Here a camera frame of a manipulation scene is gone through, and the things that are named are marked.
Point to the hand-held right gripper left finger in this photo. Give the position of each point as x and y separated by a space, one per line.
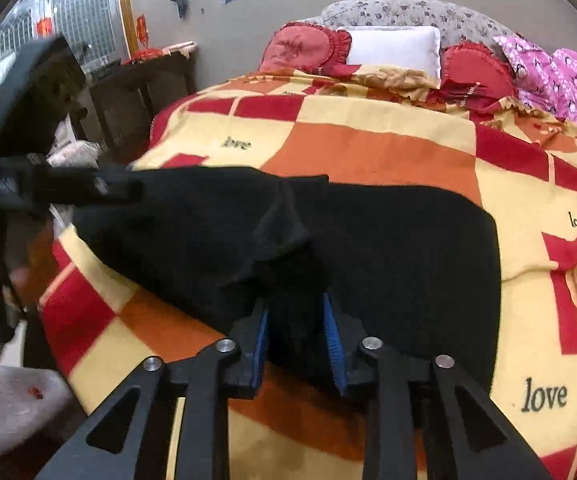
262 350

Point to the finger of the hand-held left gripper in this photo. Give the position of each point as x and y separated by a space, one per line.
98 185

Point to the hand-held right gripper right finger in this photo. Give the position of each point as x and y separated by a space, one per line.
332 345

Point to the black pants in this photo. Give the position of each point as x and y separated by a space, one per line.
393 260

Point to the white chair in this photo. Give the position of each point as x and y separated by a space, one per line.
76 152

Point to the dark wooden table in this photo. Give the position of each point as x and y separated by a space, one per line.
133 85

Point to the grilled window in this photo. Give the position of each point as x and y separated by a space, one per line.
78 15

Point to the red cloth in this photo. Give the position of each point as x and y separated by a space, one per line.
143 55

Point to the beige lace table cloth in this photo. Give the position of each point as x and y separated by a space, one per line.
181 47

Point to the red yellow checked blanket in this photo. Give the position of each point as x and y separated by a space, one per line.
368 150

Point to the red heart pillow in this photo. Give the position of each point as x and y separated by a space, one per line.
298 47
473 70

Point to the white pillow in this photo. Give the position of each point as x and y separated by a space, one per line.
393 47

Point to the floral padded headboard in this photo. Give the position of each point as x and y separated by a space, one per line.
418 12

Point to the pink printed quilt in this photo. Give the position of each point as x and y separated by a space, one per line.
568 80

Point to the red wall decoration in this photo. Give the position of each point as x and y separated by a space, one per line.
141 27

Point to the wooden door frame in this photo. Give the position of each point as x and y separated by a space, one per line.
126 5

